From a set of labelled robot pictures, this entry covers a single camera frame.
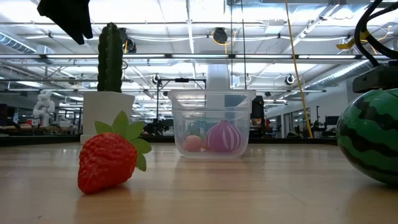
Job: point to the black aluminium rig frame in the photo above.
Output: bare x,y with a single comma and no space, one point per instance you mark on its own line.
40,140

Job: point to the overhead rig light bar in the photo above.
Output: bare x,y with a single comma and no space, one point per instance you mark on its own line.
186,56

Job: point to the purple toy onion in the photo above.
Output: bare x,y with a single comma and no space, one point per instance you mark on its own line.
224,137

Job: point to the clear plastic tupperware container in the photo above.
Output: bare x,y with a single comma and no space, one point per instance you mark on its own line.
186,102

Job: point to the large red toy strawberry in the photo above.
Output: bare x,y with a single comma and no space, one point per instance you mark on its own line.
105,161

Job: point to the black background stand frame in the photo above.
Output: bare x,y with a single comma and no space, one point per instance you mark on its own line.
182,80

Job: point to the black background monitor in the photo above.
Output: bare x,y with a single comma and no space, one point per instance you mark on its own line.
331,120

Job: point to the white square pillar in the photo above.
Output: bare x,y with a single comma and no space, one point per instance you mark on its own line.
217,77

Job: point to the pink textured toy fruit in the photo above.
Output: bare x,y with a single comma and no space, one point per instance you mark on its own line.
192,143

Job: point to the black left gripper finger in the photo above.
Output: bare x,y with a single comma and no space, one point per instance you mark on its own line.
88,21
68,18

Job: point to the green striped toy watermelon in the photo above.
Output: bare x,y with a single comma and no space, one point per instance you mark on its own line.
370,137

